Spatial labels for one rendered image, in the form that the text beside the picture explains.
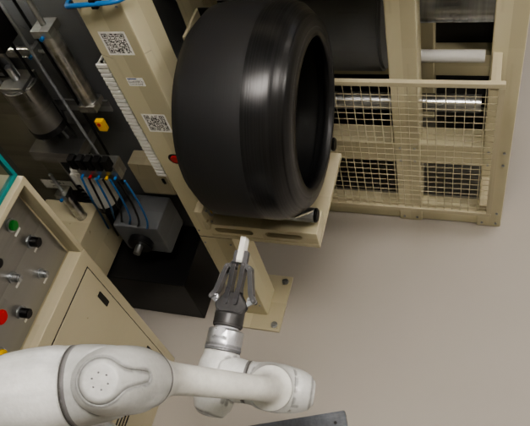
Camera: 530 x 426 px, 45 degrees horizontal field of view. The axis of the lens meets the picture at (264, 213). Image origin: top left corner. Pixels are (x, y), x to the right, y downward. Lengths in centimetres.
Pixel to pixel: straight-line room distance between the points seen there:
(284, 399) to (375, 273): 141
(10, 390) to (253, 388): 52
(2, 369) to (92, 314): 111
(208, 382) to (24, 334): 85
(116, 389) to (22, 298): 103
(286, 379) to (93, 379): 61
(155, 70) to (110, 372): 94
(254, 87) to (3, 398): 85
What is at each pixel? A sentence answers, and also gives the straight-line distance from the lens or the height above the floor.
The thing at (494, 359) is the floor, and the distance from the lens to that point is 266.
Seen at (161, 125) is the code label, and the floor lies 121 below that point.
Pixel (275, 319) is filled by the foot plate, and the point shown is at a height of 1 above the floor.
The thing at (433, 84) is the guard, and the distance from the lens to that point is 209.
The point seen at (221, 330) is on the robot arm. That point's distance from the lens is 158.
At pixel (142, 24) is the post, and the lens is 167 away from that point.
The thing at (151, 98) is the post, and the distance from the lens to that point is 179.
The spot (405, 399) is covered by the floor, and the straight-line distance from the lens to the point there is 259.
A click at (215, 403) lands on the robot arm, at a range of 156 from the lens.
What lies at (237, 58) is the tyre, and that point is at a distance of 155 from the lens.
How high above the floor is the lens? 244
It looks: 52 degrees down
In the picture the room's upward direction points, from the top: 20 degrees counter-clockwise
